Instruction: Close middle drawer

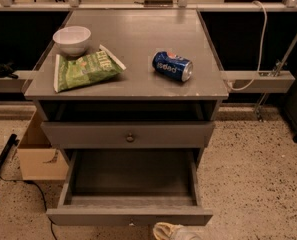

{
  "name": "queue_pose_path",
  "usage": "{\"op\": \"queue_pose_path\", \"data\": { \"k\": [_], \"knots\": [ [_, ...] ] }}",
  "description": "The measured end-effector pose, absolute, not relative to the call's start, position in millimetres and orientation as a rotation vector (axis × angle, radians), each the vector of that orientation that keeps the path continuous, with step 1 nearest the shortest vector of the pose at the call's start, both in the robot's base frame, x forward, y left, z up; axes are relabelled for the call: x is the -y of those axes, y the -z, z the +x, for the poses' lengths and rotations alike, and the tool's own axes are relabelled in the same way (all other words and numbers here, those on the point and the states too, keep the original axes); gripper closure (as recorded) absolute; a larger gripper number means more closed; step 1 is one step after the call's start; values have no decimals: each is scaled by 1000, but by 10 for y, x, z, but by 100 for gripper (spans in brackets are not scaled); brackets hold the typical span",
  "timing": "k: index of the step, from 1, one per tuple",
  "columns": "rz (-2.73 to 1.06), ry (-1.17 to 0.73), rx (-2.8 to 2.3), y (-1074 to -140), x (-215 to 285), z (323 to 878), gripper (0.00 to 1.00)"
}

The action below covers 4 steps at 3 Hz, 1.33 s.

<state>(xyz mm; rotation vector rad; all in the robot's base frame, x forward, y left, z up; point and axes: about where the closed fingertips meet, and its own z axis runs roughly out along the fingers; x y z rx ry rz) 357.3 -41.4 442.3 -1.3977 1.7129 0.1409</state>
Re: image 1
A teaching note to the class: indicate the black object on rail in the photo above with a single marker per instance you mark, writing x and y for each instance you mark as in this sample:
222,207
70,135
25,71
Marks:
7,71

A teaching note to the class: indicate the blue pepsi can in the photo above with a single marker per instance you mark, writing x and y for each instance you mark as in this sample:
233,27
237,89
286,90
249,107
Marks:
172,66

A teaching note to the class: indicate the white ceramic bowl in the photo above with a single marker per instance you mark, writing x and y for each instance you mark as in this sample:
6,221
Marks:
72,40

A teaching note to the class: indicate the grey drawer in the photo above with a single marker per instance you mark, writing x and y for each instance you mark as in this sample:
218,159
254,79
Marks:
135,187
86,135

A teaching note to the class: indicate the green chip bag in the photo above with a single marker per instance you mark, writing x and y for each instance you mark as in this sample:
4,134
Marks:
86,70

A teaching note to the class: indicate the cardboard box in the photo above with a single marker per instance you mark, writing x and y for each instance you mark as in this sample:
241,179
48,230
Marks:
38,159

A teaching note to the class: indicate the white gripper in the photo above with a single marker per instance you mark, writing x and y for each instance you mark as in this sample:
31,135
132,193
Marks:
167,231

